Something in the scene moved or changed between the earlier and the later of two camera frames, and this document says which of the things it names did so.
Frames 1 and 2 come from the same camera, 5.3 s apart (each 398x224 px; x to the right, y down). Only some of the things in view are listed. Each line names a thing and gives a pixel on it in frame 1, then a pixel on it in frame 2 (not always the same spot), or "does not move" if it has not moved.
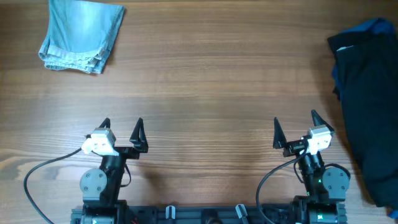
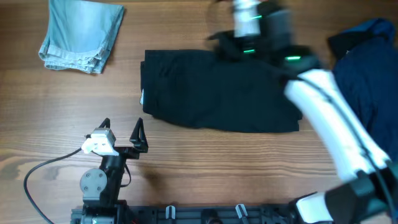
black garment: [365, 75] → [199, 89]
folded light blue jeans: [81, 35] does not move
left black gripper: [138, 139] does not move
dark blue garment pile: [365, 79] does not move
